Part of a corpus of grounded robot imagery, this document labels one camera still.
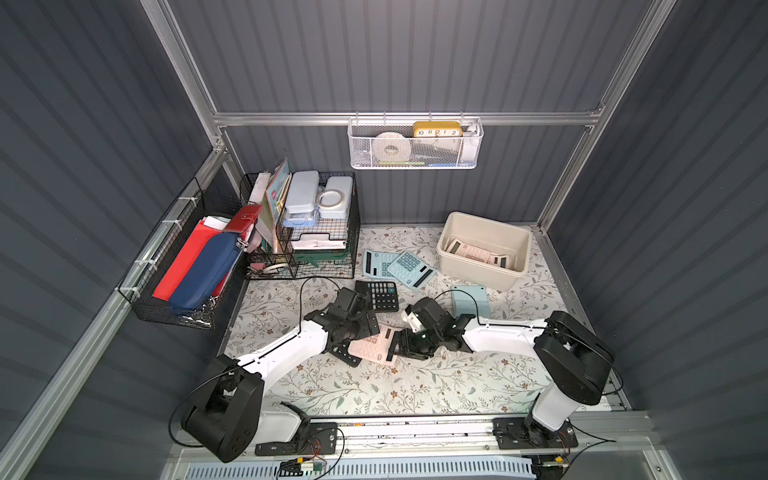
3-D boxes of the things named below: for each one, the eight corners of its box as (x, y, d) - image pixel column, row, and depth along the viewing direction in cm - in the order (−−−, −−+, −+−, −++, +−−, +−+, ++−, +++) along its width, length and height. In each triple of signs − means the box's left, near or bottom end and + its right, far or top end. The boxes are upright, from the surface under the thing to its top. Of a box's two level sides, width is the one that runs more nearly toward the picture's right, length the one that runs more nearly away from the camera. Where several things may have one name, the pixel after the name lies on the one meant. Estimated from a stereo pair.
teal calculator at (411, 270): (386, 273, 109) (386, 267, 106) (405, 255, 114) (405, 249, 111) (417, 294, 103) (417, 289, 100) (435, 274, 108) (436, 268, 106)
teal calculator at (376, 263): (362, 279, 107) (361, 273, 104) (364, 255, 114) (363, 249, 111) (397, 279, 107) (397, 273, 104) (397, 255, 114) (397, 249, 111)
